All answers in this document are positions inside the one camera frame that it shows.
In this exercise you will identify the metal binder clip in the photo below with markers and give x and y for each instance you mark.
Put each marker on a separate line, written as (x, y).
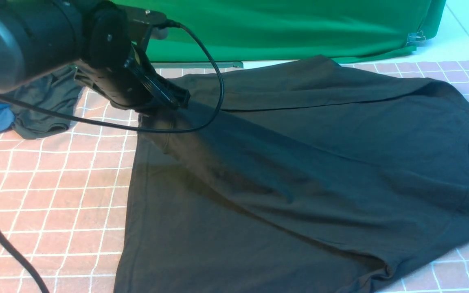
(415, 38)

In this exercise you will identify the dark gray crumpled garment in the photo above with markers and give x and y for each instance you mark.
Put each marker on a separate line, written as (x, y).
(57, 92)

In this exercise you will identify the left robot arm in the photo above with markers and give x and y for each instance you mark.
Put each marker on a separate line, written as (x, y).
(38, 37)

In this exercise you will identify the gray bar under backdrop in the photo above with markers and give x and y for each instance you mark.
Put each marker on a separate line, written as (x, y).
(204, 65)

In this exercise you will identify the green backdrop cloth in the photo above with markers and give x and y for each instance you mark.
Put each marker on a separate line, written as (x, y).
(348, 31)

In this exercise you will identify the gray long-sleeved shirt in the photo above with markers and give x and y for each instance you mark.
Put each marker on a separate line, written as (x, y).
(313, 178)

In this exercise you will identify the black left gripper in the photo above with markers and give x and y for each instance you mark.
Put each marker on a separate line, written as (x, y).
(112, 66)

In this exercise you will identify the pink grid tablecloth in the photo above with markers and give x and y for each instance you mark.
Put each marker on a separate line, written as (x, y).
(63, 199)

